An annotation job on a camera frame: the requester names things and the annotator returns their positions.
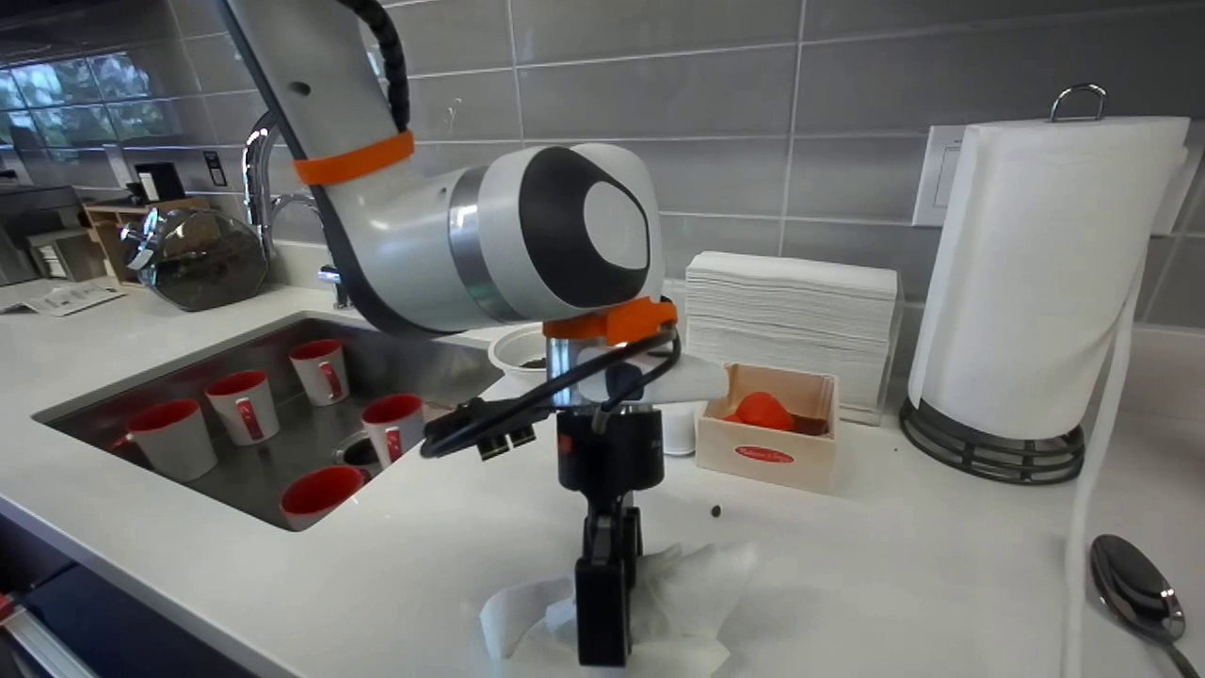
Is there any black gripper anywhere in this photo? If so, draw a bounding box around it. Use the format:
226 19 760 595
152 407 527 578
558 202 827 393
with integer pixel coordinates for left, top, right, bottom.
553 407 668 672

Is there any white paper napkin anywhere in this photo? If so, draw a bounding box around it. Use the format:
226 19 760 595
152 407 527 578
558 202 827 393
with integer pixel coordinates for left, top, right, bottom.
474 539 763 678

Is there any white bowl plate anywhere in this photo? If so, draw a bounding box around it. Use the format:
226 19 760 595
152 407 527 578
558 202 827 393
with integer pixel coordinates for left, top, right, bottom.
484 322 561 387

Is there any small white cup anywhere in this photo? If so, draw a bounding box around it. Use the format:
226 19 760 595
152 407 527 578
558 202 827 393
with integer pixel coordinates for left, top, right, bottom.
660 399 700 458

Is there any small wooden box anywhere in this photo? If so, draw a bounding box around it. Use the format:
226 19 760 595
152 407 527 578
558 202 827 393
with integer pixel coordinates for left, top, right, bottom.
694 361 842 496

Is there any orange object in box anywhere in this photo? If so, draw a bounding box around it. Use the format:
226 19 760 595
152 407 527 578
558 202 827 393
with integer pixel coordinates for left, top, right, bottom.
728 387 801 436

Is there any red and white mug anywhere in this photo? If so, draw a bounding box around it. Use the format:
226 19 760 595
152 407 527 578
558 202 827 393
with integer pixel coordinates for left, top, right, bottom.
203 369 281 448
287 335 355 407
125 394 218 482
358 387 429 466
276 462 368 533

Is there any stainless steel sink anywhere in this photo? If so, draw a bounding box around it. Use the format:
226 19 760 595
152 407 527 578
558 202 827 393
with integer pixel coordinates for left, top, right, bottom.
35 314 503 536

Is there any dark base cabinet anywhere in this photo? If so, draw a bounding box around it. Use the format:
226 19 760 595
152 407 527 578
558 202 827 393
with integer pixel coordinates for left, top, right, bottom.
0 494 276 678

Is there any dark metal spoon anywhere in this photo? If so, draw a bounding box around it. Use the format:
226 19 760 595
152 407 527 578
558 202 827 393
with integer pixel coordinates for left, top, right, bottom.
1087 533 1205 678

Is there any white paper towel roll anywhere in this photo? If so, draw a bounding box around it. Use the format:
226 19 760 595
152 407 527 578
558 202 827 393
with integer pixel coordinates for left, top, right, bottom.
904 114 1196 446

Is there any dark glass pot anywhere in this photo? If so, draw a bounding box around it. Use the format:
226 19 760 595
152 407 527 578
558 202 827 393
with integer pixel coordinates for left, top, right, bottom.
122 196 278 318

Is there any chrome kitchen faucet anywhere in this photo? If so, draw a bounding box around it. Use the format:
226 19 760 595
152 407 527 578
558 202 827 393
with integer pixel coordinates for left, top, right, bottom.
237 111 355 314

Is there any white paper sheet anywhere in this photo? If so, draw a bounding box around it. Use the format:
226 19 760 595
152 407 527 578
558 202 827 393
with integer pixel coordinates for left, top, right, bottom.
0 274 129 318

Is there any black wire towel holder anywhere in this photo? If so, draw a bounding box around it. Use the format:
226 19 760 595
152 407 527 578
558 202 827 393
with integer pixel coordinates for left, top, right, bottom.
895 77 1116 491

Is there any small picture frame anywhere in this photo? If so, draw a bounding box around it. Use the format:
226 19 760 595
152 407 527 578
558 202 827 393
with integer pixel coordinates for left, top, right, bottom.
25 227 84 281

